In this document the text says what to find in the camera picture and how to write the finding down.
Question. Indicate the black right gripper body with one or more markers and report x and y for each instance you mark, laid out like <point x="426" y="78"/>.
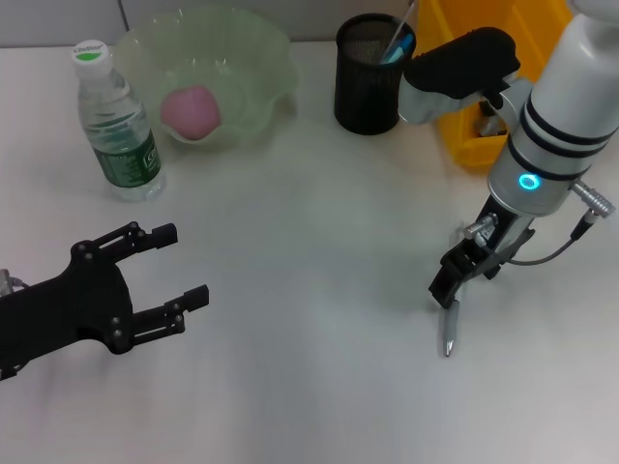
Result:
<point x="508" y="237"/>

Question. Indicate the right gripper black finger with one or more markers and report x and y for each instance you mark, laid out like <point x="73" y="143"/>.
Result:
<point x="446" y="287"/>

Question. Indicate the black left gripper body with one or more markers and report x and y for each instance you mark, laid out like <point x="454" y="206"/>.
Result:
<point x="72" y="309"/>

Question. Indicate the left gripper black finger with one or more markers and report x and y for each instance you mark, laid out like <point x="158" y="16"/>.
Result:
<point x="196" y="297"/>
<point x="164" y="236"/>

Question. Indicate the silver pen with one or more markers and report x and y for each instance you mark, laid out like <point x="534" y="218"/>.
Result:
<point x="450" y="328"/>

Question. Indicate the clear green-label water bottle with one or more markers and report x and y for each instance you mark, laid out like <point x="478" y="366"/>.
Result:
<point x="126" y="159"/>

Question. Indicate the pink peach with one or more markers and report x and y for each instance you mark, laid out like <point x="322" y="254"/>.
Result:
<point x="191" y="113"/>

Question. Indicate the blue teal scissors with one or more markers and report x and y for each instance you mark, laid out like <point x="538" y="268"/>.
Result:
<point x="401" y="48"/>

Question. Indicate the transparent plastic ruler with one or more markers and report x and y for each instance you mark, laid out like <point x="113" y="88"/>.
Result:
<point x="397" y="31"/>

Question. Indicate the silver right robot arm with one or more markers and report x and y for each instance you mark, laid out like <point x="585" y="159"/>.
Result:
<point x="570" y="96"/>

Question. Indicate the green glass fruit plate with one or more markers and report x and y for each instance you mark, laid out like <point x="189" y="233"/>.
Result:
<point x="251" y="72"/>

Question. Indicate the black mesh pen holder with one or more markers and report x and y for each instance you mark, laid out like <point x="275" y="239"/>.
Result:
<point x="362" y="96"/>

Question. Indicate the yellow plastic bin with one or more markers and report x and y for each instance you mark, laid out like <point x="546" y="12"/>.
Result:
<point x="532" y="29"/>

